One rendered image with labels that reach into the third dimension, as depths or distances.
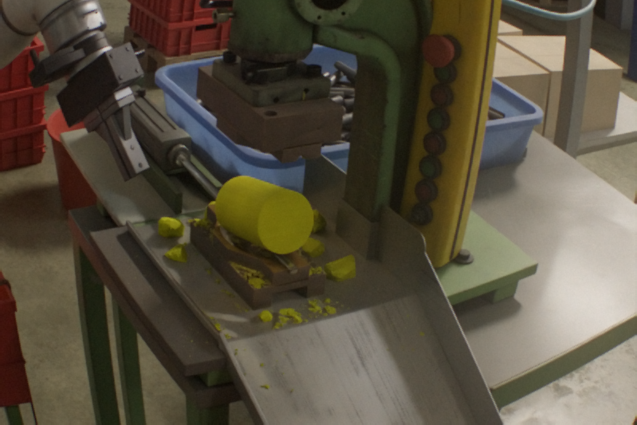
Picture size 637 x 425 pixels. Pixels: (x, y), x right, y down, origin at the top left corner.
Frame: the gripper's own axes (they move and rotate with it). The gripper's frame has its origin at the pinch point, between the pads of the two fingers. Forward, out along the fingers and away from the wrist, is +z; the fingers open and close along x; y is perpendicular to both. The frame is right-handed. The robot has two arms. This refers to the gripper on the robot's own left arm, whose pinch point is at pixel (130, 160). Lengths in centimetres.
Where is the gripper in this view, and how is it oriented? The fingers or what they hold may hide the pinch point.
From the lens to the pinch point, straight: 121.2
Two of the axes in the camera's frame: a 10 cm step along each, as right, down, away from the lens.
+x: -6.8, 3.3, 6.6
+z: 4.6, 8.8, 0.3
